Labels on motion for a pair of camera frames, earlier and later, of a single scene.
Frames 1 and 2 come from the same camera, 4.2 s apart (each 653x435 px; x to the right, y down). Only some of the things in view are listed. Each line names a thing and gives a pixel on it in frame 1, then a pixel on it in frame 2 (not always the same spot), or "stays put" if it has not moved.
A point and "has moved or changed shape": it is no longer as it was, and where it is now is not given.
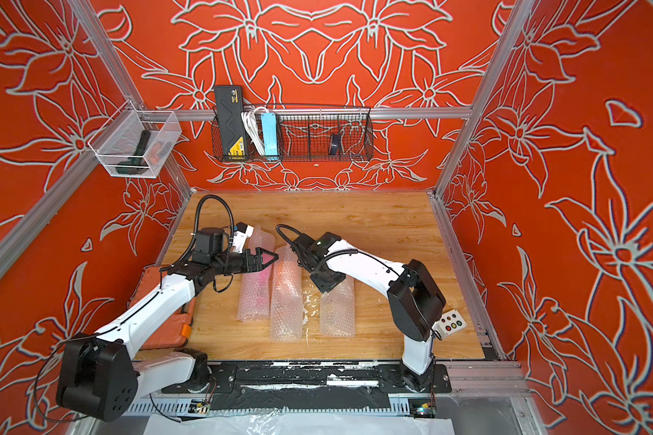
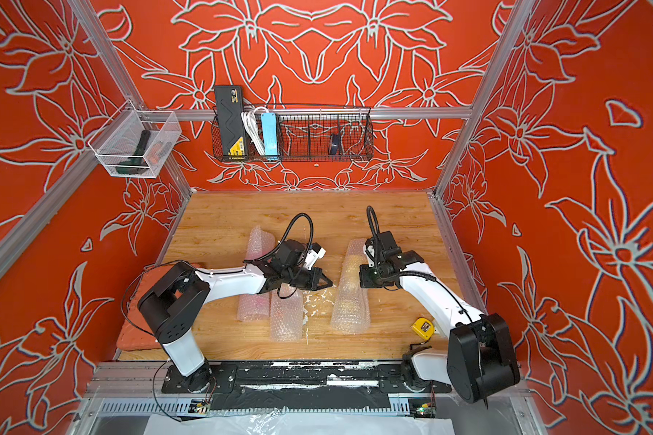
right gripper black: (326, 288) to (365, 279)
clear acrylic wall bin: (133, 142) stays put
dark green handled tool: (138, 163) stays put
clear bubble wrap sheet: (337, 310) has moved or changed shape
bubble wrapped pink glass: (253, 292) stays put
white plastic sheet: (279, 421) stays put
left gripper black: (258, 261) to (315, 280)
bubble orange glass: (287, 303) stays put
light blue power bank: (268, 121) stays put
